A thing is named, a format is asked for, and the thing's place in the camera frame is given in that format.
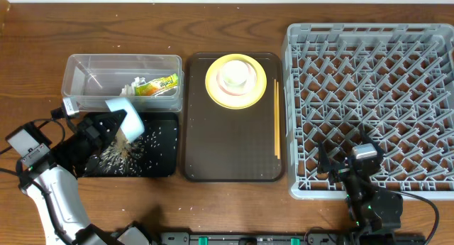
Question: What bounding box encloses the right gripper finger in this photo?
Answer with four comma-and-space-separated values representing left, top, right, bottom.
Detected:
317, 141, 331, 174
359, 126, 384, 155

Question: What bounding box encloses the blue bowl with rice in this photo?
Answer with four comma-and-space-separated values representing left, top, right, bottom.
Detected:
106, 97, 145, 143

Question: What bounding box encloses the white tissue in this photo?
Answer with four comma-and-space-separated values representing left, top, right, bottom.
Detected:
120, 77, 145, 97

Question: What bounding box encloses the green snack wrapper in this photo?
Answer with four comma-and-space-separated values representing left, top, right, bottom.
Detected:
133, 73, 179, 96

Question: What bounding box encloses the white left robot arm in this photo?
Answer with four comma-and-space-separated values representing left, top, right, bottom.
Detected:
7, 107, 153, 244

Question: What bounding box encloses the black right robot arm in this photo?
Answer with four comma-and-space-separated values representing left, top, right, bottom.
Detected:
317, 129, 403, 244

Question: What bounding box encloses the grey dishwasher rack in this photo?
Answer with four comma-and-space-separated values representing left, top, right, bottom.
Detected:
282, 23, 453, 200

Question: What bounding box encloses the spilled rice pile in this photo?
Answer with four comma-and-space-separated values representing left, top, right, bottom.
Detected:
90, 124, 178, 178

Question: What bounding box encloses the black plastic tray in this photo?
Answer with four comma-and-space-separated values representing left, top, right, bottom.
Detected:
74, 112, 179, 178

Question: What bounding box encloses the clear plastic bin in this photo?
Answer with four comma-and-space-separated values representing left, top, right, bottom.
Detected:
62, 54, 184, 112

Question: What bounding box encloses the yellow plate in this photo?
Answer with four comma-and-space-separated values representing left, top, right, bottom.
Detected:
205, 53, 267, 109

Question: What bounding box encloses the brown serving tray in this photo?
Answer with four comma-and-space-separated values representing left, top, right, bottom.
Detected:
182, 53, 286, 183

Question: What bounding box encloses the pink bowl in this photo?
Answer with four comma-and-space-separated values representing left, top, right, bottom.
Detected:
216, 61, 257, 96

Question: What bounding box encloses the cream cup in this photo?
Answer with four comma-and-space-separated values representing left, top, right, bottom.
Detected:
221, 60, 249, 86

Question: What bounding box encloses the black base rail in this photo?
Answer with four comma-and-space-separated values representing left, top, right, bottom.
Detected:
155, 230, 426, 245

